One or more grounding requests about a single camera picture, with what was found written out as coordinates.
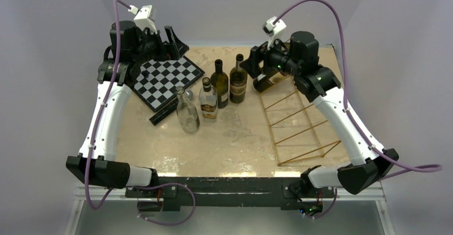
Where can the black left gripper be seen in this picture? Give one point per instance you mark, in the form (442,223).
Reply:
(165,51)

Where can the black silver microphone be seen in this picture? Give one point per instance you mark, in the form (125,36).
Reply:
(169,108)

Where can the tall dark green bottle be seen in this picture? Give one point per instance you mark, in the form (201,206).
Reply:
(220,82)

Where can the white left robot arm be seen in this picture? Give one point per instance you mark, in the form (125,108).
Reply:
(130,48)

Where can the gold wire wine rack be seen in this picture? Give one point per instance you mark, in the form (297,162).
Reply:
(299,134)

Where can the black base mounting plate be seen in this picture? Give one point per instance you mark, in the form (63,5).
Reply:
(285,193)

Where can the clear square liquor bottle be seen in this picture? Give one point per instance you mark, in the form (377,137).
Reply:
(208,100)

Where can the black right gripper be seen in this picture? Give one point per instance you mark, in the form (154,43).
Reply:
(257,55)

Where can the green bottle silver neck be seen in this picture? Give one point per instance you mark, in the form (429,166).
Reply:
(238,81)

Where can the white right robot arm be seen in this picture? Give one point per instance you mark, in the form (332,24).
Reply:
(370,161)

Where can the green wine bottle dark label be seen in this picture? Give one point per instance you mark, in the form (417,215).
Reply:
(265,81)

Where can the clear empty glass bottle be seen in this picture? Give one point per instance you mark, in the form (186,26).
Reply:
(186,111)

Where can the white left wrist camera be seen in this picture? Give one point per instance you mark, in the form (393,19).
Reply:
(144,17)

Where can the black white chessboard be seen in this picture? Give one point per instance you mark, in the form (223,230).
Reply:
(157,80)

